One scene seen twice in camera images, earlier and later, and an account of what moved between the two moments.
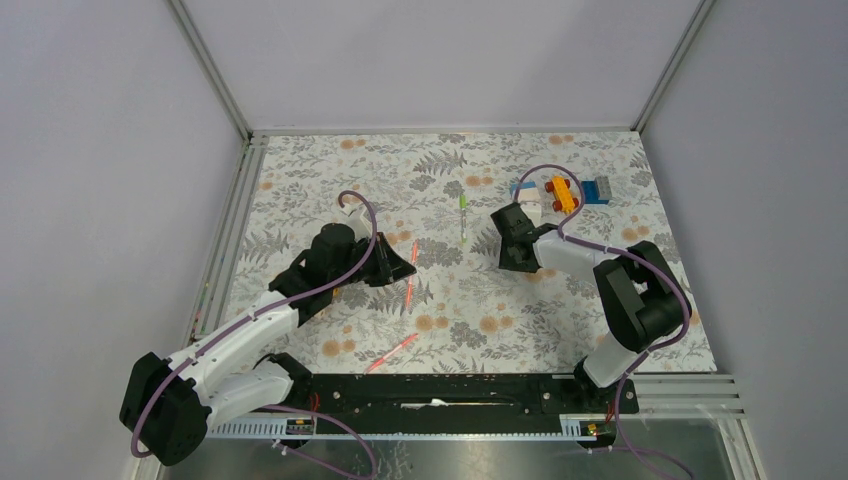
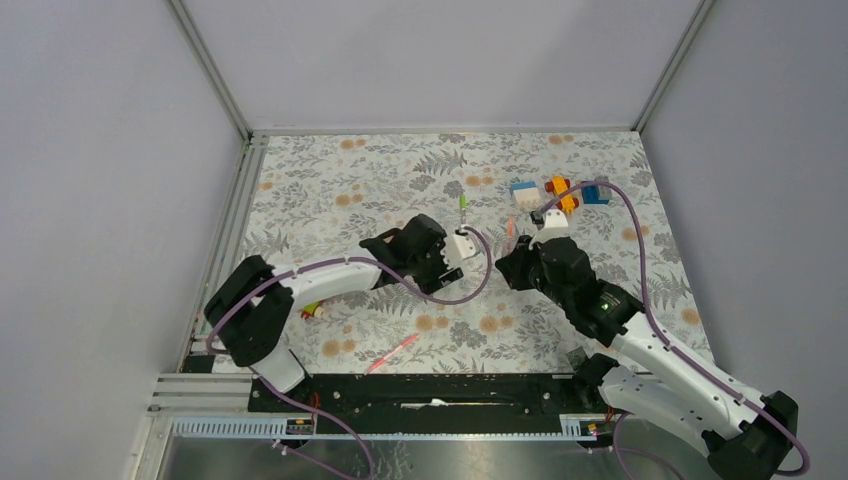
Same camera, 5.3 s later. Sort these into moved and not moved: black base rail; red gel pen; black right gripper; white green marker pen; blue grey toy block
Moved: black right gripper; red gel pen
Not moved: white green marker pen; black base rail; blue grey toy block
